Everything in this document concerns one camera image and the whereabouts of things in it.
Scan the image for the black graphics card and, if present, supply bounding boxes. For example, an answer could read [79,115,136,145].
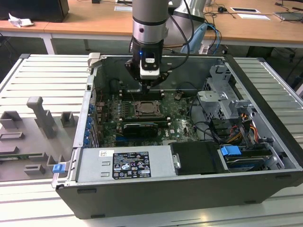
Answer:
[122,122,159,139]

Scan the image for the grey flat tray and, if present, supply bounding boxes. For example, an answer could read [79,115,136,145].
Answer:
[273,10,303,24]

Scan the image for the crumpled white paper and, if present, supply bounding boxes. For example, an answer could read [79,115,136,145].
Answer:
[8,12,34,28]

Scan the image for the grey metal drive cage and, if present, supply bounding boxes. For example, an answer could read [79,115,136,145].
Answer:
[196,63,258,122]

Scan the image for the black computer box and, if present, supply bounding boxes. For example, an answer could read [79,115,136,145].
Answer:
[0,0,70,24]

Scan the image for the blue cable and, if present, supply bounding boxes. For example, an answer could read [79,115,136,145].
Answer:
[207,23,223,54]

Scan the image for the silver square CPU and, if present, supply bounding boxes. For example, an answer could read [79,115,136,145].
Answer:
[139,102,158,114]

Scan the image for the grey case handle latch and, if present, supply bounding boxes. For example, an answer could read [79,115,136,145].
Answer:
[87,52,103,70]

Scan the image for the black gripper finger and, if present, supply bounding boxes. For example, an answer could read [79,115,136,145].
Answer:
[146,70,170,93]
[125,59,150,94]

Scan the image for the blue disk carrier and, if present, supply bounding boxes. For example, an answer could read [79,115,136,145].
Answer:
[219,145,273,173]

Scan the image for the grey power supply unit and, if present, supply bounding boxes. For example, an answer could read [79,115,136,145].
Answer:
[76,144,178,183]

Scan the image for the wooden desk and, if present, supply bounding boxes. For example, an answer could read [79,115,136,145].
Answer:
[0,0,303,49]

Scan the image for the orange yellow red wires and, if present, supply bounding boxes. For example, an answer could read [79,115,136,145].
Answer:
[231,113,259,144]

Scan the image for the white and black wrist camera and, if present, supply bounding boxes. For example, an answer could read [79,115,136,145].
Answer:
[139,52,161,80]

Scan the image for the pale blue teach pendant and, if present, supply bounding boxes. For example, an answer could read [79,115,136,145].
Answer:
[181,23,208,54]

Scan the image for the black open PC case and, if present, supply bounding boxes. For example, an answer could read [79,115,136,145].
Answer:
[51,52,303,219]

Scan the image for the black RAM sticks row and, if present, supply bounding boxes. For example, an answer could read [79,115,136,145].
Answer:
[121,89,164,100]

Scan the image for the green circuit board strip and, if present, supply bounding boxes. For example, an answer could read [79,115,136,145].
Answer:
[0,153,45,158]

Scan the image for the black wire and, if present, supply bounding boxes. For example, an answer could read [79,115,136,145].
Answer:
[189,94,222,144]

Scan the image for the white paper sheet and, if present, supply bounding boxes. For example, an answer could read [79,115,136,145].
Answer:
[237,13,272,21]

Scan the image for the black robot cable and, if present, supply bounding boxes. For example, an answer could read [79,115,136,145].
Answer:
[163,0,196,71]

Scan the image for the grey parts rack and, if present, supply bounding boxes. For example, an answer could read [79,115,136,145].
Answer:
[0,96,80,183]

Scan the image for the CPU socket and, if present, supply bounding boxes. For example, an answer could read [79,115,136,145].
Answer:
[134,100,165,118]

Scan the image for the green motherboard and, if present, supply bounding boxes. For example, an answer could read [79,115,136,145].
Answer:
[94,91,202,147]

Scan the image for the black plastic air shroud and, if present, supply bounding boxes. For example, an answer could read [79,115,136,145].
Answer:
[169,141,225,176]

